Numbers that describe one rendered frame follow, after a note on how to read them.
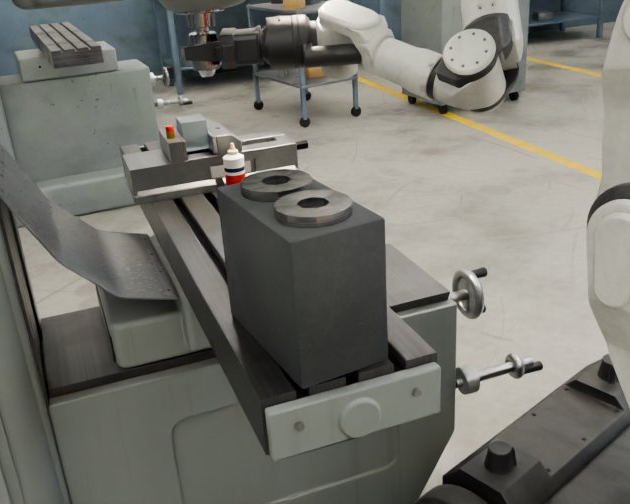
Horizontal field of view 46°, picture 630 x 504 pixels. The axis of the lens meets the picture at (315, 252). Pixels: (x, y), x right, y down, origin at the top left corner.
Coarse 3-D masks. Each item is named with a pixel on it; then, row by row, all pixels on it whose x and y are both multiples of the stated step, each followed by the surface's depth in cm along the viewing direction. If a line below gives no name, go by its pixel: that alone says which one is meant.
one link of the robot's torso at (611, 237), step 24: (600, 216) 102; (624, 216) 99; (600, 240) 102; (624, 240) 100; (600, 264) 103; (624, 264) 101; (600, 288) 105; (624, 288) 102; (600, 312) 108; (624, 312) 104; (624, 336) 108; (624, 360) 111; (624, 384) 113
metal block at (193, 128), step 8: (176, 120) 154; (184, 120) 150; (192, 120) 150; (200, 120) 150; (184, 128) 149; (192, 128) 150; (200, 128) 150; (184, 136) 150; (192, 136) 150; (200, 136) 151; (208, 136) 152; (192, 144) 151; (200, 144) 152; (208, 144) 152
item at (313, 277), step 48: (240, 192) 94; (288, 192) 90; (336, 192) 88; (240, 240) 93; (288, 240) 79; (336, 240) 81; (384, 240) 84; (240, 288) 97; (288, 288) 82; (336, 288) 83; (384, 288) 87; (288, 336) 86; (336, 336) 86; (384, 336) 89
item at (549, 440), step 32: (576, 384) 141; (608, 384) 139; (544, 416) 135; (576, 416) 134; (608, 416) 134; (480, 448) 128; (512, 448) 119; (544, 448) 127; (576, 448) 127; (608, 448) 129; (448, 480) 124; (480, 480) 118; (512, 480) 117; (544, 480) 120; (576, 480) 123; (608, 480) 122
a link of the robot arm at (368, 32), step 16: (336, 0) 126; (320, 16) 124; (336, 16) 122; (352, 16) 122; (368, 16) 122; (352, 32) 120; (368, 32) 120; (384, 32) 121; (368, 48) 120; (368, 64) 122
